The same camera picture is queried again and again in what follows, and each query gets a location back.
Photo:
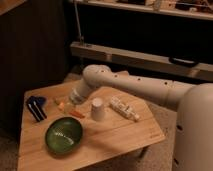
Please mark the wooden table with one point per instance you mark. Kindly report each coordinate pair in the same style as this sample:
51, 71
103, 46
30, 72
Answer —
103, 140

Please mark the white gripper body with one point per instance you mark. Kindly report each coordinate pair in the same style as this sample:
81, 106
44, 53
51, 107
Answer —
78, 96

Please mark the metal stand pole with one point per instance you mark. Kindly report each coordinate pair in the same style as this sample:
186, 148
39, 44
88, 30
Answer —
81, 38

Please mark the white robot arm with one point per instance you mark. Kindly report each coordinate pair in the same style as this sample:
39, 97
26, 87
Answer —
193, 147

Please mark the green ceramic bowl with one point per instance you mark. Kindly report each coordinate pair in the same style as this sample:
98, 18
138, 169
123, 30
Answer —
63, 135

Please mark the long grey case with handle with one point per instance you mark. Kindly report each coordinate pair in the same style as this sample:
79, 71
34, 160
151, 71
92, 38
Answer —
141, 60

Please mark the white paper cup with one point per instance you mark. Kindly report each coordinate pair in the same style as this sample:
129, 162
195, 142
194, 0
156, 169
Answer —
97, 109

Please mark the upper shelf with clutter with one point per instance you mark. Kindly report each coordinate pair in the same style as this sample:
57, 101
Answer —
156, 6

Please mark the dark cabinet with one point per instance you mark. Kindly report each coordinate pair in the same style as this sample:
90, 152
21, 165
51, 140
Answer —
32, 55

